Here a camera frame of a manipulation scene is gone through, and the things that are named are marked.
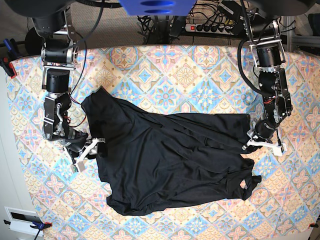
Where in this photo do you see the white wall vent box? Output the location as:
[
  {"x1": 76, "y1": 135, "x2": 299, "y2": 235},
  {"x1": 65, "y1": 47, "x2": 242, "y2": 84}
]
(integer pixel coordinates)
[{"x1": 4, "y1": 206, "x2": 42, "y2": 237}]

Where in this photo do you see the red blue clamp top left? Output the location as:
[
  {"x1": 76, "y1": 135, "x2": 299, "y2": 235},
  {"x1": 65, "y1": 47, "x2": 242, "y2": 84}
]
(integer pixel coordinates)
[{"x1": 0, "y1": 38, "x2": 20, "y2": 79}]

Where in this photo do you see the white power strip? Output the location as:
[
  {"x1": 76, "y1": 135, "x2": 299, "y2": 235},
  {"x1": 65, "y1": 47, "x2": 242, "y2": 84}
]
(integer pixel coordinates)
[{"x1": 184, "y1": 22, "x2": 246, "y2": 36}]

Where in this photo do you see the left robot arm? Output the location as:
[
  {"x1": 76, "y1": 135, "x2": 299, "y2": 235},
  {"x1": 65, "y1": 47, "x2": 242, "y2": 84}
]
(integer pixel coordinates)
[{"x1": 237, "y1": 16, "x2": 293, "y2": 157}]

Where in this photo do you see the black clamp bottom right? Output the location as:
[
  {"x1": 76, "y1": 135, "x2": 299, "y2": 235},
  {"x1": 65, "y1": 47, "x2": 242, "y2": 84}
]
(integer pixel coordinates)
[{"x1": 309, "y1": 222, "x2": 319, "y2": 228}]

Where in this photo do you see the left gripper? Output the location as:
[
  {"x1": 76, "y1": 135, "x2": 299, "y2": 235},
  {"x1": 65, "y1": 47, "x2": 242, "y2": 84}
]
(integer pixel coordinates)
[{"x1": 242, "y1": 119, "x2": 287, "y2": 156}]

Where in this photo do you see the black t-shirt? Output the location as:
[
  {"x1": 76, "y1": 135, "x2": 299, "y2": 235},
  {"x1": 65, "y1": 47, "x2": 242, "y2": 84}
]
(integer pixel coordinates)
[{"x1": 81, "y1": 88, "x2": 262, "y2": 216}]

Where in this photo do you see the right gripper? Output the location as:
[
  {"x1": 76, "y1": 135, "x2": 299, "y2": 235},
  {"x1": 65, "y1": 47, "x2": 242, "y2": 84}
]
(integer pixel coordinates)
[{"x1": 60, "y1": 131, "x2": 105, "y2": 173}]

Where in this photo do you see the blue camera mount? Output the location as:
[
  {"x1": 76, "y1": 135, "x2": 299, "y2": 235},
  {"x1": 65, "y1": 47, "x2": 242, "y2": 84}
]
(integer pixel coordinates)
[{"x1": 119, "y1": 0, "x2": 196, "y2": 16}]

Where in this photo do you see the blue clamp bottom left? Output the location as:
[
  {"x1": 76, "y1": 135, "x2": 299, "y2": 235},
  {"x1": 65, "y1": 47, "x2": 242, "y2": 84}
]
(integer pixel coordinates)
[{"x1": 3, "y1": 219, "x2": 52, "y2": 231}]

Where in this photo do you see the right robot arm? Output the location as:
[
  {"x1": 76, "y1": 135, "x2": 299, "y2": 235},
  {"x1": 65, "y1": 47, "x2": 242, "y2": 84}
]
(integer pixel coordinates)
[{"x1": 41, "y1": 21, "x2": 105, "y2": 173}]

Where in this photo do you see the black round stool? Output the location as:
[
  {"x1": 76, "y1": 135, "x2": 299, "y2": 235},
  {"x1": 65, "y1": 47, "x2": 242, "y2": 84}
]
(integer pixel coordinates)
[{"x1": 24, "y1": 27, "x2": 45, "y2": 56}]

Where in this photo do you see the patterned colourful tablecloth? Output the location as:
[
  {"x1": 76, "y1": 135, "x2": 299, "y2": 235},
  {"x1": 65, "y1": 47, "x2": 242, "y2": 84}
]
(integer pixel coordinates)
[{"x1": 0, "y1": 45, "x2": 320, "y2": 240}]

